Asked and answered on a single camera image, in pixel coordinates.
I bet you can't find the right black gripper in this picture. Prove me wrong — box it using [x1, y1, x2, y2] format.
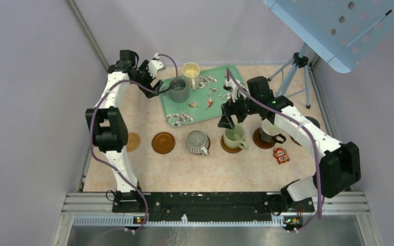
[218, 89, 260, 130]

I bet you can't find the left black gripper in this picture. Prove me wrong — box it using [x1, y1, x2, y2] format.
[131, 60, 162, 98]

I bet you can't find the light green mug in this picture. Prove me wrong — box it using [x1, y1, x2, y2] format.
[223, 125, 249, 149]

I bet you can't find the dark brown wooden coaster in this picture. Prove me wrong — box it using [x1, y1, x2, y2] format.
[202, 135, 211, 156]
[289, 135, 303, 147]
[151, 132, 175, 154]
[221, 136, 244, 154]
[252, 128, 276, 150]

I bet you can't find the plain grey mug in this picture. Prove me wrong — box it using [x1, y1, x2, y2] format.
[168, 78, 190, 103]

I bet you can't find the ribbed grey mug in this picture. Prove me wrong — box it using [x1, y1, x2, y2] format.
[186, 130, 206, 156]

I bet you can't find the black mug white inside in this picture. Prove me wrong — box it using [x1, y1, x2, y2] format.
[260, 119, 287, 144]

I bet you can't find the light tan wooden coaster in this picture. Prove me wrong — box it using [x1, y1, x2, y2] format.
[126, 132, 141, 152]

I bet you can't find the pale yellow mug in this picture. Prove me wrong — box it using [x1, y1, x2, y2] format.
[182, 62, 201, 90]

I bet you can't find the dark green mug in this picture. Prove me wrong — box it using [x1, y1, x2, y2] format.
[306, 116, 321, 129]

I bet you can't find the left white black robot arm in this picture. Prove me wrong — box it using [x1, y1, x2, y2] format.
[85, 50, 166, 212]

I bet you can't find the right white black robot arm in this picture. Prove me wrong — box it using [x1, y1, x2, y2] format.
[218, 76, 361, 211]

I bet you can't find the green floral serving tray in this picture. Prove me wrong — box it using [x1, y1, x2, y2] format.
[160, 65, 247, 128]

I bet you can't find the red owl picture card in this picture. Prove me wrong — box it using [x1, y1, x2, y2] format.
[273, 147, 290, 165]

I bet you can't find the grey tripod stand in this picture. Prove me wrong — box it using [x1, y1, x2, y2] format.
[267, 42, 311, 109]

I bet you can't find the light blue perforated panel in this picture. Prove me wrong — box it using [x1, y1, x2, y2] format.
[263, 0, 394, 73]

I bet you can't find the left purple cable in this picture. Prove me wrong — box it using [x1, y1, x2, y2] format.
[88, 53, 180, 236]

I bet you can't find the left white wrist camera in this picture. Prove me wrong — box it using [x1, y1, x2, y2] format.
[148, 53, 166, 78]

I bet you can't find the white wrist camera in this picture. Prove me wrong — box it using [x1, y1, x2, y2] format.
[223, 78, 248, 103]
[148, 53, 166, 78]

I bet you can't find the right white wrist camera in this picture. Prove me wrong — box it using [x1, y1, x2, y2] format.
[223, 78, 248, 103]

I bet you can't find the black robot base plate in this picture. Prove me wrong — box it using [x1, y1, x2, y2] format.
[112, 192, 315, 222]

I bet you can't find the aluminium frame rail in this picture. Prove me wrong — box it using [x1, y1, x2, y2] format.
[53, 191, 383, 245]

